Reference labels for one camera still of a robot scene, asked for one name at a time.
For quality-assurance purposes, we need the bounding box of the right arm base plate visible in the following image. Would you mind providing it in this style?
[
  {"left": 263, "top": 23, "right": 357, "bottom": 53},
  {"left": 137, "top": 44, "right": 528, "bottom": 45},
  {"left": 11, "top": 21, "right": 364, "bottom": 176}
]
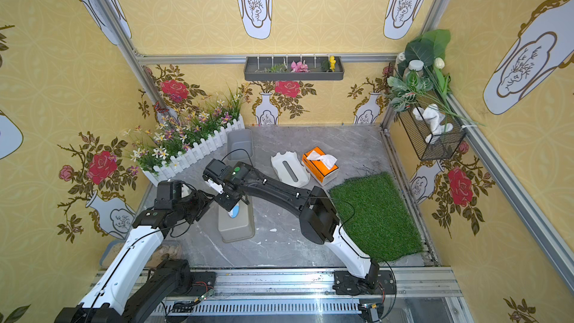
[{"left": 333, "top": 270, "right": 396, "bottom": 296}]

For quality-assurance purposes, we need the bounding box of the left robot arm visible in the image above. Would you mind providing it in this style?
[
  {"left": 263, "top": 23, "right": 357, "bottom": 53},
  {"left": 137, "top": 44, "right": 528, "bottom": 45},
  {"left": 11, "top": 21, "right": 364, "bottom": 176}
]
[{"left": 55, "top": 180, "right": 215, "bottom": 322}]

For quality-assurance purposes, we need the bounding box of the blue tissue paper pack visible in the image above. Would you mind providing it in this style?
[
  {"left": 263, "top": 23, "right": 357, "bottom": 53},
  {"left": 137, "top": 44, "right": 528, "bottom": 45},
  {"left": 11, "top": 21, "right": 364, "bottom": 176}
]
[{"left": 228, "top": 203, "right": 240, "bottom": 218}]

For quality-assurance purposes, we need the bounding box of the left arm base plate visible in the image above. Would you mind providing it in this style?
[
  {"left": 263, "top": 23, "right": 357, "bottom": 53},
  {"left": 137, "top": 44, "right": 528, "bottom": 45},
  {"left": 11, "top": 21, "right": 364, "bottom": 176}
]
[{"left": 181, "top": 272, "right": 217, "bottom": 298}]

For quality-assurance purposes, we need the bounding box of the yellow figure on shelf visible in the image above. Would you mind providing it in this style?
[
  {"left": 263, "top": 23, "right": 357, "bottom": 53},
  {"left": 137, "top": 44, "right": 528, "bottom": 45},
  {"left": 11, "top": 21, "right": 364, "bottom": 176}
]
[{"left": 329, "top": 56, "right": 336, "bottom": 71}]

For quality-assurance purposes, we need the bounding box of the grey plastic bin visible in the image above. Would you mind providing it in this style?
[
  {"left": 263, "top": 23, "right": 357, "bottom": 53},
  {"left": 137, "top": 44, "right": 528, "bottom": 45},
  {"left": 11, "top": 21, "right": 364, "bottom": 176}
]
[{"left": 225, "top": 129, "right": 254, "bottom": 164}]

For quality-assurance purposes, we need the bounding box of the pink flower on shelf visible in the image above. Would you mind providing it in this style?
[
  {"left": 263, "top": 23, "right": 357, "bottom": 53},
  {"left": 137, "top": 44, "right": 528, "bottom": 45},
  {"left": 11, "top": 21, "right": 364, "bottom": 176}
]
[{"left": 291, "top": 61, "right": 309, "bottom": 73}]

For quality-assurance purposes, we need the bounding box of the orange tissue box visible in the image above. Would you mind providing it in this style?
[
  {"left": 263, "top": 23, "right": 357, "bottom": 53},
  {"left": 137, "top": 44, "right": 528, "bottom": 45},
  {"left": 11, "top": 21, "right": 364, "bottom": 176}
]
[{"left": 301, "top": 147, "right": 339, "bottom": 186}]

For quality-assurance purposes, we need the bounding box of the white tissue box lid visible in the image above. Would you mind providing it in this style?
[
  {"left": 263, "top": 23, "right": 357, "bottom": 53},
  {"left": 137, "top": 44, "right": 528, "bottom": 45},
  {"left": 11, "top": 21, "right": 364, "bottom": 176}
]
[{"left": 271, "top": 151, "right": 310, "bottom": 188}]

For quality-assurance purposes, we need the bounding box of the green artificial grass mat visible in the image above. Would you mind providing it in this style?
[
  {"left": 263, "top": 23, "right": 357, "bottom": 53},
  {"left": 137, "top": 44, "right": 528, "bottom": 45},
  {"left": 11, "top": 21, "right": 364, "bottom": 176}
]
[{"left": 328, "top": 172, "right": 423, "bottom": 263}]

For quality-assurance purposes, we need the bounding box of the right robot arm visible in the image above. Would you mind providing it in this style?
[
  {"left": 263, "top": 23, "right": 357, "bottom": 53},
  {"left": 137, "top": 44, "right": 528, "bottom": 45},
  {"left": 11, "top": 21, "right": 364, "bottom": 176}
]
[{"left": 203, "top": 159, "right": 380, "bottom": 295}]

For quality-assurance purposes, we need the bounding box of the white cloth in basket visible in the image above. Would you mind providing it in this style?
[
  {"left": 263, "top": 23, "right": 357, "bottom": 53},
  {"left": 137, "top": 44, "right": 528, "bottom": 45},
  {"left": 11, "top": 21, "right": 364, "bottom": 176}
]
[{"left": 412, "top": 104, "right": 454, "bottom": 144}]

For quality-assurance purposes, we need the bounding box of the green leafy artificial plant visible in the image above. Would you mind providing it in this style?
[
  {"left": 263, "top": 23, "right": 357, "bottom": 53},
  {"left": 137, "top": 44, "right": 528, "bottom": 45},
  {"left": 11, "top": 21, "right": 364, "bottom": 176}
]
[{"left": 387, "top": 29, "right": 479, "bottom": 126}]

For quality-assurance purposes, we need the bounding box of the beige tissue box lid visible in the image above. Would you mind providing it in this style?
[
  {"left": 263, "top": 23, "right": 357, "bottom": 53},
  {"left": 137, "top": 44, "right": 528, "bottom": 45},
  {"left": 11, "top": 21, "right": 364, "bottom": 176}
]
[{"left": 218, "top": 196, "right": 256, "bottom": 243}]

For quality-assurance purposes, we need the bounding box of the black wire wall basket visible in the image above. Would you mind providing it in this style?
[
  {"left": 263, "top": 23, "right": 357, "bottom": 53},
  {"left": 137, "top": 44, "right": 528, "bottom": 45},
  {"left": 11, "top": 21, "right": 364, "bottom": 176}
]
[{"left": 399, "top": 91, "right": 466, "bottom": 161}]

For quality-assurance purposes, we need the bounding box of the grey wall shelf tray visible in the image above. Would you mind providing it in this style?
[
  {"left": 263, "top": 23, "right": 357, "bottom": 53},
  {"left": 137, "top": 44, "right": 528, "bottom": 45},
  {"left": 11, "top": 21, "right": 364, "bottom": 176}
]
[{"left": 244, "top": 55, "right": 345, "bottom": 82}]

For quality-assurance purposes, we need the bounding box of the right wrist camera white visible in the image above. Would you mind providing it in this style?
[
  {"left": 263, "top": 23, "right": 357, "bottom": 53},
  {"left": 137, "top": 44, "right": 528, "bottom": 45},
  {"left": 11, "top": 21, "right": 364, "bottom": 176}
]
[{"left": 206, "top": 179, "right": 224, "bottom": 194}]

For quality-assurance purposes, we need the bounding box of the white picket fence flower planter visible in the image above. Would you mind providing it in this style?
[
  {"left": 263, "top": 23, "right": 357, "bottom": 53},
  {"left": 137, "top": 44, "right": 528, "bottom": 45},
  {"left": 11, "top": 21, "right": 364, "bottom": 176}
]
[{"left": 126, "top": 89, "right": 245, "bottom": 185}]

